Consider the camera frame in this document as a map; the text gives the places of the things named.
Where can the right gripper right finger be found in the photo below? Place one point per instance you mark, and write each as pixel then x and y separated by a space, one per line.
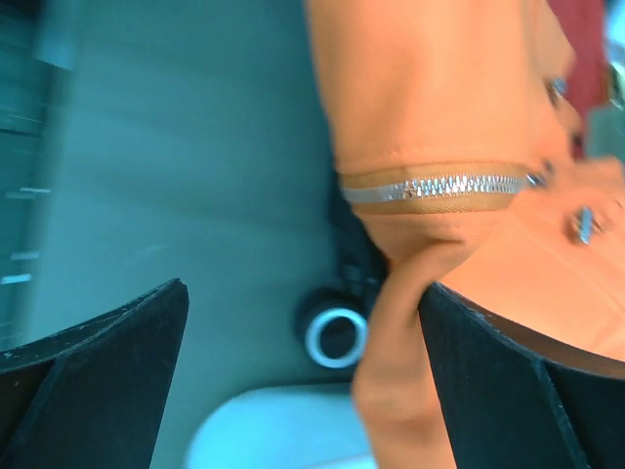
pixel 515 398

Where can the white plastic basin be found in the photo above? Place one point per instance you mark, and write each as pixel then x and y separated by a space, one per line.
pixel 295 426

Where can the black and white suitcase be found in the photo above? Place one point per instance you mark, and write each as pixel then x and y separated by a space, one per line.
pixel 331 322

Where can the red printed t-shirt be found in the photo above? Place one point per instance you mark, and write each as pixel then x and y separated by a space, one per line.
pixel 582 23

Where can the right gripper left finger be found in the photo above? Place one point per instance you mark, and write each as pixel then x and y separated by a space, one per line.
pixel 92 396

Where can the orange garment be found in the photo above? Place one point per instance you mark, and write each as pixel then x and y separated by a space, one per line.
pixel 453 143

